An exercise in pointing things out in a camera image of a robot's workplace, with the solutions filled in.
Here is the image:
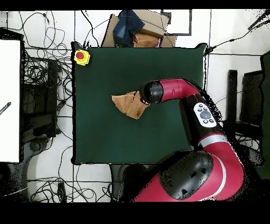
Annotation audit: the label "black round knob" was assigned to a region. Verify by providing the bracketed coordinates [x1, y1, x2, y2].
[29, 141, 42, 152]

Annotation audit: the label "yellow emergency stop button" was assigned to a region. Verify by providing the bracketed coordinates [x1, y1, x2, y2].
[73, 49, 91, 67]

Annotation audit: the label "tan terry towel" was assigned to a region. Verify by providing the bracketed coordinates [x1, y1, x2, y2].
[111, 90, 151, 120]

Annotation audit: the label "black equipment rack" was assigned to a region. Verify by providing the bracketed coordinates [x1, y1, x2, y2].
[21, 59, 62, 144]

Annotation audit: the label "black flat bar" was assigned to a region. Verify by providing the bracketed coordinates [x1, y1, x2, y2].
[227, 69, 238, 123]

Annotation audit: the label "black cable tangle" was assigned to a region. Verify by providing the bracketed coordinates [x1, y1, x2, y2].
[18, 10, 73, 119]
[27, 145, 119, 203]

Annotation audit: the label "brown folded cloth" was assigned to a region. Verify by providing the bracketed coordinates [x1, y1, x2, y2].
[133, 33, 160, 48]

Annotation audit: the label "black cable with connector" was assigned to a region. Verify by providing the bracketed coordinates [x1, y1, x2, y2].
[203, 18, 270, 56]

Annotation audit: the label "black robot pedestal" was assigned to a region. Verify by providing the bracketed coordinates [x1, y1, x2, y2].
[109, 163, 152, 202]

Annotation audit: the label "dark green table cloth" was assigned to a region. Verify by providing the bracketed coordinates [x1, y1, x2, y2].
[71, 41, 208, 165]

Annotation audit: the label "blue jeans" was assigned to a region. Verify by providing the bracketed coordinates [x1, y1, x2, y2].
[112, 9, 146, 48]

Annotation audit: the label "dark green fabric panel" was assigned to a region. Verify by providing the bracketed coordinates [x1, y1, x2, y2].
[260, 50, 270, 178]

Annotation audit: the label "black panel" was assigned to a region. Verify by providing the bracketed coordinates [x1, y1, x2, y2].
[239, 70, 264, 126]

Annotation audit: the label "dark grey stand base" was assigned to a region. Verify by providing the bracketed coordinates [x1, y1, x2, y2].
[20, 136, 53, 202]

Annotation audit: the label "black power strip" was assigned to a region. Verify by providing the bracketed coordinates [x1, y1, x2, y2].
[57, 181, 68, 203]

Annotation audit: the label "striped black rod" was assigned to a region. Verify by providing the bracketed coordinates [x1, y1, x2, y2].
[0, 101, 12, 116]

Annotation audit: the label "white panel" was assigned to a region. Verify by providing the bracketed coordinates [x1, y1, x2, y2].
[0, 39, 21, 163]

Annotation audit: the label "brown cardboard box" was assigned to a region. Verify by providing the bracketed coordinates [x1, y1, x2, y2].
[101, 9, 178, 48]

